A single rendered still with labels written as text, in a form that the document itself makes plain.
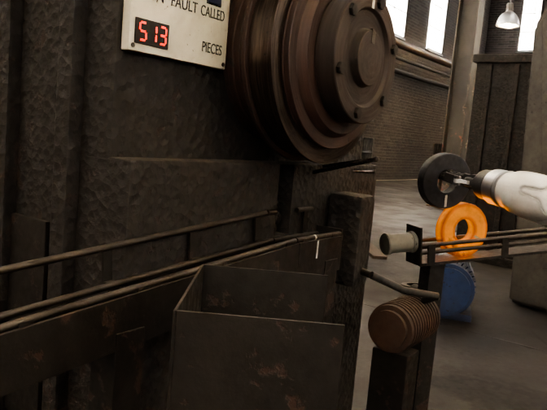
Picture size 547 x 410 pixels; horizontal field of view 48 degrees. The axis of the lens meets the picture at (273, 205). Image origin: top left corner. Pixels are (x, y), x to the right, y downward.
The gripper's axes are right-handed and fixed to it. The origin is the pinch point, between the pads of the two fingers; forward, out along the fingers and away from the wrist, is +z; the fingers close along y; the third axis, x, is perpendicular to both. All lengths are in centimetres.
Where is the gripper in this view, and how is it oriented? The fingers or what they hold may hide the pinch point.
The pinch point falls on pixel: (445, 174)
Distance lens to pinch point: 178.3
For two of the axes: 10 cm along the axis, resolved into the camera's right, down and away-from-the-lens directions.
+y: 9.4, 0.4, 3.4
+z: -3.3, -1.9, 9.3
